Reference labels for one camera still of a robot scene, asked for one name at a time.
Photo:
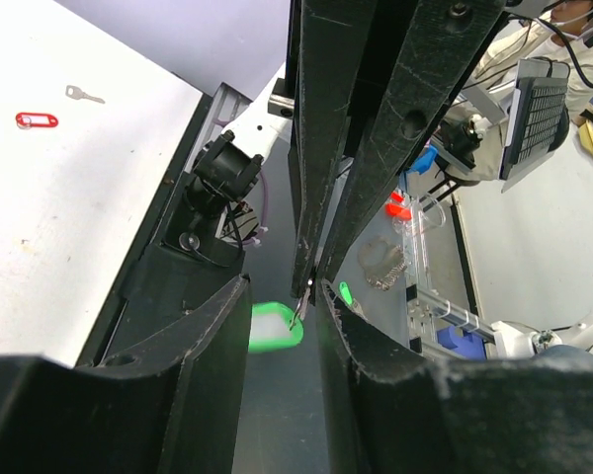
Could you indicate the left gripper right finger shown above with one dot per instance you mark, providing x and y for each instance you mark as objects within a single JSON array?
[{"x": 391, "y": 410}]

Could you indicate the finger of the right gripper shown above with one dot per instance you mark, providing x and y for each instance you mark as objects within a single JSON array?
[
  {"x": 326, "y": 45},
  {"x": 434, "y": 60}
]

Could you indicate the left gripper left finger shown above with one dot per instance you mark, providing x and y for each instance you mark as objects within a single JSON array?
[{"x": 168, "y": 404}]

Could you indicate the green key tag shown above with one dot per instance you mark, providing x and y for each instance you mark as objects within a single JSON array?
[{"x": 273, "y": 328}]

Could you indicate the black keyboard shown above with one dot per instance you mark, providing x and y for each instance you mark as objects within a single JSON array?
[{"x": 538, "y": 117}]

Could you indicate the blue plastic bin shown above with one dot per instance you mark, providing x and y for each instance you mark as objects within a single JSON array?
[{"x": 424, "y": 161}]

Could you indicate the person in background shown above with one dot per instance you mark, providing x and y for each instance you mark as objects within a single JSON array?
[{"x": 563, "y": 34}]

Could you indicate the red key tag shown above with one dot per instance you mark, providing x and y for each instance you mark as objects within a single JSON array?
[{"x": 36, "y": 120}]

